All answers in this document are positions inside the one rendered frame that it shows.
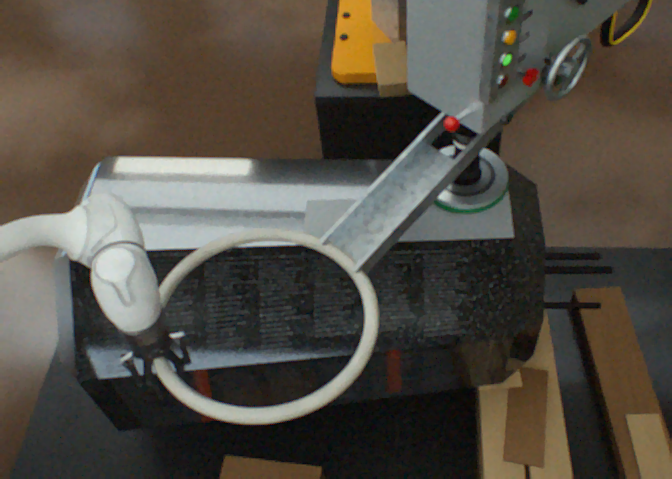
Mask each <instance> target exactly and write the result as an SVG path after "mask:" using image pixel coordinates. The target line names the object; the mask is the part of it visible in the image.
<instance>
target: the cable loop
mask: <svg viewBox="0 0 672 479"><path fill-rule="evenodd" d="M651 3H652V0H639V2H638V4H637V7H636V9H635V11H634V13H633V14H632V16H631V17H630V19H629V20H628V21H627V22H626V23H625V24H624V25H623V26H622V27H621V28H620V29H619V30H618V31H616V32H615V33H614V34H613V28H614V24H615V19H616V15H617V11H616V12H615V13H614V14H612V15H611V16H610V17H608V18H607V19H606V20H605V21H603V22H602V23H601V27H600V36H599V40H600V44H601V45H602V46H603V47H607V48H609V47H612V46H614V45H616V44H617V43H619V42H621V41H622V40H623V39H625V38H626V37H627V36H629V35H630V34H631V33H632V32H633V31H634V30H635V29H636V28H637V27H638V26H639V25H640V24H641V22H642V21H643V19H644V18H645V16H646V14H647V12H648V10H649V8H650V5H651Z"/></svg>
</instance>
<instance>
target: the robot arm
mask: <svg viewBox="0 0 672 479"><path fill-rule="evenodd" d="M38 246H52V247H57V248H60V249H62V250H64V251H65V252H66V253H67V254H68V256H69V257H70V259H72V260H76V261H78V262H80V263H82V264H84V265H86V266H87V267H89V268H92V274H91V280H92V286H93V290H94V292H95V295H96V297H97V300H98V302H99V304H100V306H101V308H102V309H103V311H104V313H105V314H106V316H107V317H108V318H109V319H110V320H111V321H112V322H113V323H114V324H115V326H116V328H117V329H118V331H119V333H120V335H121V337H122V339H123V340H124V341H125V342H126V343H127V344H129V345H130V346H131V349H130V351H131V352H130V353H128V354H127V355H126V354H121V355H120V356H119V357H120V360H121V363H122V366H123V367H125V368H126V369H128V370H129V372H130V373H131V375H132V377H133V379H134V381H135V382H136V384H137V386H138V387H141V386H142V385H143V384H147V385H148V387H149V389H150V390H154V389H156V391H157V393H158V395H159V397H160V399H162V398H164V397H163V394H162V391H161V389H160V386H159V384H158V382H157V380H156V378H155V376H154V374H153V372H152V360H154V359H155V358H157V357H160V356H164V357H165V358H166V359H168V360H169V361H170V362H171V363H172V364H173V366H174V368H175V370H176V373H177V375H178V377H179V378H180V379H181V380H182V381H183V382H184V380H183V377H182V376H185V375H186V374H187V373H186V370H185V368H184V367H185V365H190V364H191V363H192V361H191V359H190V356H189V353H188V350H187V348H186V345H185V344H186V340H187V338H186V336H185V334H184V331H183V329H179V330H178V331H177V333H176V334H171V333H170V332H168V331H167V329H166V327H167V322H166V320H165V317H164V311H163V308H162V305H161V303H160V299H161V297H160V292H159V288H158V283H157V279H156V276H155V273H154V271H153V269H152V267H151V265H150V262H149V260H148V257H147V254H146V251H145V243H144V239H143V235H142V232H141V229H140V226H139V224H138V222H137V219H136V217H135V215H134V213H133V212H132V210H131V208H130V207H129V206H128V205H127V203H126V202H125V201H124V200H122V199H121V198H120V197H118V196H116V195H114V194H112V193H106V192H101V193H96V194H93V195H91V196H90V197H88V198H87V199H86V200H85V201H84V202H83V203H82V204H81V205H80V206H77V207H75V208H74V209H73V210H72V211H71V212H69V213H66V214H56V215H40V216H33V217H28V218H24V219H20V220H17V221H14V222H11V223H8V224H6V225H3V226H0V263H1V262H3V261H5V260H7V259H9V258H11V257H13V256H15V255H17V254H19V253H21V252H23V251H25V250H28V249H30V248H34V247H38ZM173 341H175V343H177V344H178V345H179V347H180V350H181V353H182V355H183V357H182V358H180V357H179V356H178V355H177V354H176V353H175V352H174V351H173V350H172V349H170V348H169V347H170V346H171V344H172V342H173ZM133 358H137V359H142V360H143V372H142V373H143V375H140V374H139V372H138V370H137V368H136V367H135V365H134V363H133V362H134V359H133ZM184 383H185V382H184Z"/></svg>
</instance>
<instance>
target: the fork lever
mask: <svg viewBox="0 0 672 479"><path fill-rule="evenodd" d="M547 66H548V65H546V66H545V67H544V68H542V70H541V76H540V81H539V87H538V89H537V91H538V90H539V89H540V88H541V87H542V85H543V84H544V82H545V77H546V71H547ZM537 91H536V92H537ZM536 92H535V93H536ZM535 93H534V94H535ZM534 94H532V95H531V96H530V97H529V98H527V99H526V100H525V101H523V102H522V103H521V104H520V105H518V106H517V107H516V108H515V109H513V110H512V111H511V112H510V113H508V114H507V115H506V116H504V117H503V118H502V119H501V120H499V121H498V122H497V123H496V124H494V125H493V126H492V127H490V128H489V129H488V130H487V131H485V132H484V133H482V134H478V135H477V136H476V137H475V138H474V139H473V140H472V141H471V142H470V143H469V144H468V146H467V147H466V148H465V149H464V150H463V151H462V152H461V153H460V154H459V155H458V156H457V157H456V158H455V159H454V160H452V159H451V158H449V157H448V156H446V155H445V154H443V153H441V152H440V151H438V150H437V149H435V148H434V147H432V146H431V144H432V143H433V142H434V141H435V140H436V139H437V137H438V136H439V135H440V134H441V133H442V132H443V131H444V130H445V127H444V121H445V119H446V118H447V117H449V115H447V114H446V113H444V112H442V113H441V114H440V115H439V116H438V117H437V118H436V119H435V120H434V121H433V122H432V123H431V124H430V125H429V126H428V127H427V128H426V129H425V130H424V131H423V132H422V133H421V135H420V136H419V137H418V138H417V139H416V140H415V141H414V142H413V143H412V144H411V145H410V146H409V147H408V148H407V149H406V150H405V151H404V152H403V153H402V154H401V155H400V156H399V157H398V158H397V160H396V161H395V162H394V163H393V164H392V165H391V166H390V167H389V168H388V169H387V170H386V171H385V172H384V173H383V174H382V175H381V176H380V177H379V178H378V179H377V180H376V181H375V182H374V184H373V185H372V186H371V187H370V188H369V189H368V190H367V191H366V192H365V193H364V194H363V195H362V196H361V197H360V198H359V199H358V200H357V201H356V202H355V203H354V204H353V205H352V206H351V208H350V209H349V210H348V211H347V212H346V213H345V214H344V215H343V216H342V217H341V218H340V219H339V220H338V221H337V222H336V223H335V224H334V225H333V226H332V227H331V228H330V229H329V230H328V232H327V233H326V234H325V235H324V236H323V237H322V238H321V239H320V240H319V243H320V244H321V245H322V246H325V245H326V244H327V243H329V242H331V243H333V244H334V245H336V246H338V247H339V248H341V249H342V250H343V251H345V252H346V253H347V254H348V255H350V256H351V257H352V258H353V259H354V260H355V261H356V262H357V264H356V265H355V266H354V267H353V268H352V270H353V272H354V273H356V274H357V273H359V272H360V271H364V272H365V274H367V273H368V272H369V271H370V270H371V268H372V267H373V266H374V265H375V264H376V263H377V262H378V261H379V260H380V259H381V258H382V257H383V256H384V255H385V254H386V252H387V251H388V250H389V249H390V248H391V247H392V246H393V245H394V244H395V243H396V242H397V241H398V240H399V239H400V237H401V236H402V235H403V234H404V233H405V232H406V231H407V230H408V229H409V228H410V227H411V226H412V225H413V224H414V223H415V221H416V220H417V219H418V218H419V217H420V216H421V215H422V214H423V213H424V212H425V211H426V210H427V209H428V208H429V206H430V205H431V204H432V203H433V202H434V201H435V200H436V199H437V198H438V197H439V196H440V195H441V194H442V193H443V191H444V190H445V189H446V188H447V187H448V186H449V185H450V184H451V183H452V182H453V181H454V180H455V179H456V178H457V177H458V175H459V174H460V173H461V172H462V171H463V170H464V169H465V168H466V167H467V166H468V165H469V164H470V163H471V162H472V160H473V159H474V158H475V157H476V156H477V155H478V154H479V153H480V152H481V151H482V150H483V149H484V148H485V147H486V145H487V144H488V143H489V142H490V141H491V140H492V139H493V138H494V137H495V136H496V135H497V134H498V133H499V132H500V130H501V129H502V128H503V127H504V126H506V125H508V124H510V122H511V120H512V119H513V117H514V115H515V114H516V113H517V112H518V111H519V110H520V109H521V108H522V107H523V106H524V105H525V104H526V103H527V102H528V100H529V99H530V98H531V97H532V96H533V95H534Z"/></svg>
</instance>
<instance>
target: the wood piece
mask: <svg viewBox="0 0 672 479"><path fill-rule="evenodd" d="M373 54H374V62H375V69H376V75H377V82H378V88H379V95H380V98H385V97H394V96H404V95H413V93H411V92H410V91H409V89H408V63H407V49H406V44H405V41H396V42H387V43H378V44H373Z"/></svg>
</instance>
